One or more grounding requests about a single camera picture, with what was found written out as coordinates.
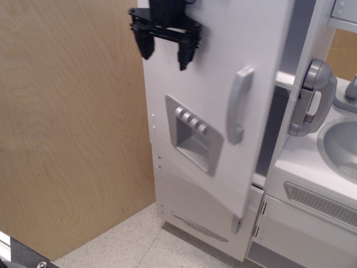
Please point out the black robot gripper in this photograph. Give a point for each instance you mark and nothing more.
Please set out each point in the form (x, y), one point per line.
(166, 20)

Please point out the white toy fridge door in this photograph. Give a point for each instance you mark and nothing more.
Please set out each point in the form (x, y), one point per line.
(234, 34)

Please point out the white toy fridge cabinet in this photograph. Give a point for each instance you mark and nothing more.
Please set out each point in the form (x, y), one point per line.
(308, 38)

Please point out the grey ice dispenser panel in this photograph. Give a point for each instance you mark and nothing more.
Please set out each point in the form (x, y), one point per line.
(193, 137)

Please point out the grey toy telephone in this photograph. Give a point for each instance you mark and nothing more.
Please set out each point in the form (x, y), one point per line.
(315, 99)

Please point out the white lower freezer door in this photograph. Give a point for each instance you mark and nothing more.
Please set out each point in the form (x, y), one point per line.
(193, 210)

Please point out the white upper cabinet corner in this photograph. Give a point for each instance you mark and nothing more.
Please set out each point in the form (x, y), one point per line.
(343, 15)

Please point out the grey toy faucet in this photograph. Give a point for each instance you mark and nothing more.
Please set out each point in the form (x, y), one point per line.
(345, 97)

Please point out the grey toy sink basin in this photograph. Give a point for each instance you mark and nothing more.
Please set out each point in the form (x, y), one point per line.
(336, 143)

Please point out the white toy kitchen counter unit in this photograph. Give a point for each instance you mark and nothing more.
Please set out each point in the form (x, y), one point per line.
(288, 234)

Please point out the grey vent panel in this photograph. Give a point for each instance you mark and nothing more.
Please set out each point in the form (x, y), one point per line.
(321, 204)

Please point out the black base with screw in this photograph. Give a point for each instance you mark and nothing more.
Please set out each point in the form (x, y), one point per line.
(16, 254)

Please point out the grey fridge door handle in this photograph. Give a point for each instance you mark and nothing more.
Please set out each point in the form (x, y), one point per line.
(240, 87)

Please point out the grey freezer door handle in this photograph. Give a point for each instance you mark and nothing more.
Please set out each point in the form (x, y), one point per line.
(235, 225)

